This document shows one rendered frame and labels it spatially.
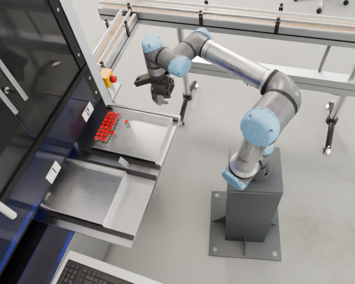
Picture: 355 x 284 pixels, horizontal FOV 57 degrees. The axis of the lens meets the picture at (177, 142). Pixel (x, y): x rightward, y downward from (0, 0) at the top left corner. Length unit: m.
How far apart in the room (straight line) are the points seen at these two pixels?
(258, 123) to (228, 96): 1.96
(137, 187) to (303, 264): 1.26
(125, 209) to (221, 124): 1.48
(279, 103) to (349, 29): 1.21
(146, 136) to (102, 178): 0.30
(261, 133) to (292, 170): 1.58
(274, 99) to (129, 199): 0.79
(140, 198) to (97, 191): 0.20
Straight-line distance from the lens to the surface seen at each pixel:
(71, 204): 1.56
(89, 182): 1.58
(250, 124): 1.00
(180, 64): 1.14
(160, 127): 1.65
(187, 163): 2.54
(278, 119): 1.00
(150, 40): 1.21
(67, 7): 1.45
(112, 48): 2.06
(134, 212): 1.45
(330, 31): 2.12
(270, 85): 1.09
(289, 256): 2.32
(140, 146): 1.60
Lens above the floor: 2.20
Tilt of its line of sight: 56 degrees down
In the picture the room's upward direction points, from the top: 10 degrees counter-clockwise
